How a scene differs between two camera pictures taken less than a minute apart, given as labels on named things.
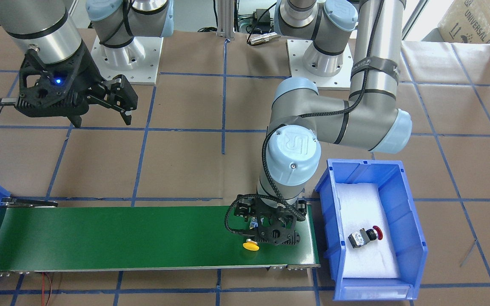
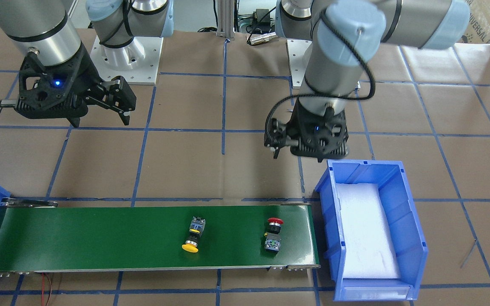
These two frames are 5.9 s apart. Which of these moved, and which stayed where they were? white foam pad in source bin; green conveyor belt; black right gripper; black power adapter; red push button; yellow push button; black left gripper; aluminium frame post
Moved: red push button; black left gripper; yellow push button
Stayed: white foam pad in source bin; aluminium frame post; green conveyor belt; black right gripper; black power adapter
